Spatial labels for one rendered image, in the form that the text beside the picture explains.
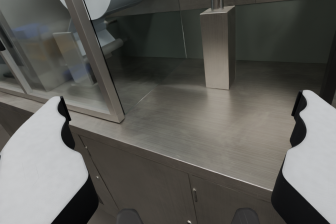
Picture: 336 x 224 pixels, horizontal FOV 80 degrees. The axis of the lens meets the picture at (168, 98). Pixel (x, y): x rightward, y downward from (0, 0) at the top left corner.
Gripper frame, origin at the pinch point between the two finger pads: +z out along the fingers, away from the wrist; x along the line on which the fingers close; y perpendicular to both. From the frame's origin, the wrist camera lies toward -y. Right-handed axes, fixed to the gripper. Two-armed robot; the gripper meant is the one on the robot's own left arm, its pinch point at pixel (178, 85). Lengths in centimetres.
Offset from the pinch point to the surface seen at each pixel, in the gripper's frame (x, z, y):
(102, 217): -50, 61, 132
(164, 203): -5, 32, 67
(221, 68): 16, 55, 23
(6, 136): -203, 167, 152
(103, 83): -21, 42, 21
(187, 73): 6, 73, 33
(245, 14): 29, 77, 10
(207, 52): 11, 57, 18
